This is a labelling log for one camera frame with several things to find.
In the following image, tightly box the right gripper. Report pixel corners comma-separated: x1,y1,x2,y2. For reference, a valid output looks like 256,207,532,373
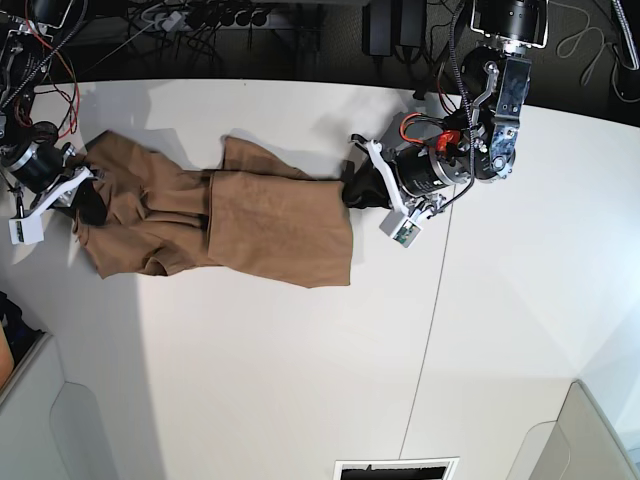
1,142,108,225

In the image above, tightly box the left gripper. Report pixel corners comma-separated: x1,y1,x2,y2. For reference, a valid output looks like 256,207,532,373
340,134,475,219

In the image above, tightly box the brown t-shirt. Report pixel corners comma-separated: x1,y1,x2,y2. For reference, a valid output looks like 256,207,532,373
74,131,353,288

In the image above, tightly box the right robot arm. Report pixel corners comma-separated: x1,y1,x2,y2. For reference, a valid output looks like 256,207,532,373
1,1,106,227

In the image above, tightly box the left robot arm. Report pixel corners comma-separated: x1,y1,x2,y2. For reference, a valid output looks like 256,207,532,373
342,1,549,218

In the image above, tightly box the black power adapter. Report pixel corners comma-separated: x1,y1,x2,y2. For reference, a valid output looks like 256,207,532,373
362,0,427,57

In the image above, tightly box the white power strip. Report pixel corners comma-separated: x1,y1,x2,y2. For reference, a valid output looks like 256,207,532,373
140,11,188,33

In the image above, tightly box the white framed floor vent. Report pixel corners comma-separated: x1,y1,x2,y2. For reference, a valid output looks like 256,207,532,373
332,457,460,480

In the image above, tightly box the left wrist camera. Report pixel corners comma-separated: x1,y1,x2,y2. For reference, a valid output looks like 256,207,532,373
379,211,422,248

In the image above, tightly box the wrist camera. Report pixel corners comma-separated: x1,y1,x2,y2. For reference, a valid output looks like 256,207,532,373
8,214,44,245
379,211,422,248

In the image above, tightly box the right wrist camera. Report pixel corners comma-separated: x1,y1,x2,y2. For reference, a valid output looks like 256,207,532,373
8,214,44,245

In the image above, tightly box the white coiled cable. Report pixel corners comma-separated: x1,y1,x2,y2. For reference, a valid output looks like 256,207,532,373
554,0,626,89

